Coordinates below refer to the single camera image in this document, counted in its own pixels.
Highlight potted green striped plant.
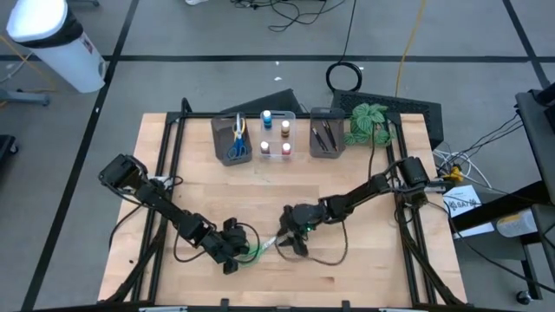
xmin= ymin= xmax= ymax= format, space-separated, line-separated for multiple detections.
xmin=343 ymin=102 xmax=397 ymax=148

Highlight white paper sheet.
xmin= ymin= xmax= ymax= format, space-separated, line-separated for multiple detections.
xmin=441 ymin=184 xmax=483 ymax=218

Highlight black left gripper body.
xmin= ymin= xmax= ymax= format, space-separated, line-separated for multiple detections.
xmin=207 ymin=217 xmax=251 ymax=276

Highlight black angled panel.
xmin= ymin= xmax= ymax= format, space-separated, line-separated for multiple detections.
xmin=220 ymin=88 xmax=304 ymax=115

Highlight coiled black cable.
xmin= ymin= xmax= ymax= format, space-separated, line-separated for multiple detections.
xmin=324 ymin=62 xmax=362 ymax=94

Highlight green-handled scissors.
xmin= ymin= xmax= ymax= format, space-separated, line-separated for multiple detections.
xmin=236 ymin=236 xmax=279 ymax=267

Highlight tangled black floor cable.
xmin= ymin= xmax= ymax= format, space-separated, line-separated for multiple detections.
xmin=229 ymin=0 xmax=348 ymax=34

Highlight blue-handled scissors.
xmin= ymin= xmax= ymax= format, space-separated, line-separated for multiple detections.
xmin=226 ymin=113 xmax=249 ymax=160

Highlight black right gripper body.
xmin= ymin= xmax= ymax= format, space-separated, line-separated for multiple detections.
xmin=277 ymin=202 xmax=330 ymax=244

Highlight yellow cable plug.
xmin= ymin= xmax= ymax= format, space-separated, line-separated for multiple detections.
xmin=446 ymin=166 xmax=466 ymax=184

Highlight clear plastic bin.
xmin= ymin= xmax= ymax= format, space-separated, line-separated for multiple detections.
xmin=258 ymin=109 xmax=297 ymax=162

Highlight yellow floor cable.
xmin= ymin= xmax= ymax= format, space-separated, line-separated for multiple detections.
xmin=393 ymin=0 xmax=426 ymax=98

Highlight black aluminium table frame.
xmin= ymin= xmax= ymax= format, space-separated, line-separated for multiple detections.
xmin=103 ymin=97 xmax=468 ymax=312

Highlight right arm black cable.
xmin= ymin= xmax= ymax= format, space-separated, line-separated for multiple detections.
xmin=274 ymin=219 xmax=349 ymax=267

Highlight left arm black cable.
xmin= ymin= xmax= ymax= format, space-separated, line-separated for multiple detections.
xmin=173 ymin=221 xmax=263 ymax=264

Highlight black side cart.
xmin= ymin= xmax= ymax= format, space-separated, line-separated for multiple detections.
xmin=450 ymin=86 xmax=555 ymax=304

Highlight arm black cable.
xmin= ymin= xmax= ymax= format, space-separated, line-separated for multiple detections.
xmin=173 ymin=221 xmax=263 ymax=264
xmin=274 ymin=219 xmax=349 ymax=267

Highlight dark grey plastic bin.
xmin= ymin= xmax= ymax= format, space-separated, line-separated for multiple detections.
xmin=211 ymin=113 xmax=253 ymax=167
xmin=309 ymin=107 xmax=347 ymax=159

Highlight black paintbrush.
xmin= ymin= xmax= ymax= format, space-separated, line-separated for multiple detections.
xmin=311 ymin=127 xmax=325 ymax=152
xmin=313 ymin=127 xmax=328 ymax=152
xmin=321 ymin=120 xmax=336 ymax=152
xmin=323 ymin=120 xmax=339 ymax=152

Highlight white trash bin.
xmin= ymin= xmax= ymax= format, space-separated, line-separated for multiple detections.
xmin=4 ymin=0 xmax=108 ymax=94

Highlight grey stand foot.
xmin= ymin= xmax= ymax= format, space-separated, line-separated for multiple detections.
xmin=0 ymin=88 xmax=50 ymax=108

